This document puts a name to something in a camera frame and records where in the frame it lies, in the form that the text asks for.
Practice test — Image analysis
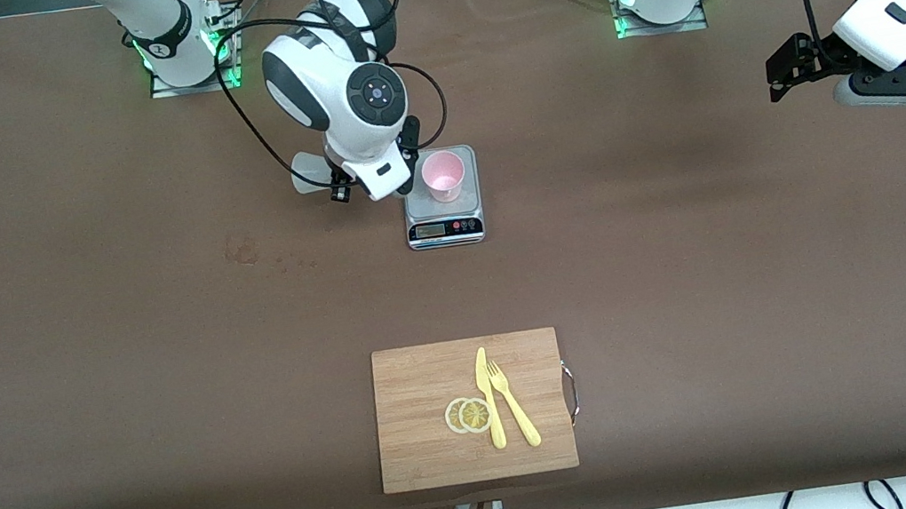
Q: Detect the yellow plastic knife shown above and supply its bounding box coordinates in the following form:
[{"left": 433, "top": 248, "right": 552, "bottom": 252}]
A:
[{"left": 471, "top": 345, "right": 509, "bottom": 451}]

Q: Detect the brown table cover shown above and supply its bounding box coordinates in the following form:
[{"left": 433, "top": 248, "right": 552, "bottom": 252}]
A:
[{"left": 0, "top": 0, "right": 906, "bottom": 509}]

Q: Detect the wooden cutting board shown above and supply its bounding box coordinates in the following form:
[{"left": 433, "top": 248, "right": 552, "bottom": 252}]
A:
[{"left": 363, "top": 322, "right": 589, "bottom": 497}]

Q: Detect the sauce bottle with orange cap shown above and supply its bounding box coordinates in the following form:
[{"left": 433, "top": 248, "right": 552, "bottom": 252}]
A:
[{"left": 287, "top": 147, "right": 338, "bottom": 198}]

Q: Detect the pink plastic cup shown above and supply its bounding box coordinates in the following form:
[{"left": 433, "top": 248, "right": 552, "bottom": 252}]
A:
[{"left": 418, "top": 147, "right": 470, "bottom": 206}]

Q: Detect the yellow plastic fork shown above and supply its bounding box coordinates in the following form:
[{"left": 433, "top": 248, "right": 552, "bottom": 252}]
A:
[{"left": 485, "top": 354, "right": 544, "bottom": 453}]

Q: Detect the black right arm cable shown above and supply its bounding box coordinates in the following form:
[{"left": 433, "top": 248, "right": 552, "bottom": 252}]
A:
[{"left": 208, "top": 7, "right": 343, "bottom": 189}]

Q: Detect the yellow lemon slice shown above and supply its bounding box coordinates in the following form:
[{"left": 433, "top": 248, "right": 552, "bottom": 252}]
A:
[
  {"left": 456, "top": 395, "right": 496, "bottom": 437},
  {"left": 441, "top": 396, "right": 476, "bottom": 438}
]

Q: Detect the silver digital kitchen scale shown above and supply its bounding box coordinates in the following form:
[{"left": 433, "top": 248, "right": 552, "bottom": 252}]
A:
[{"left": 395, "top": 142, "right": 489, "bottom": 254}]

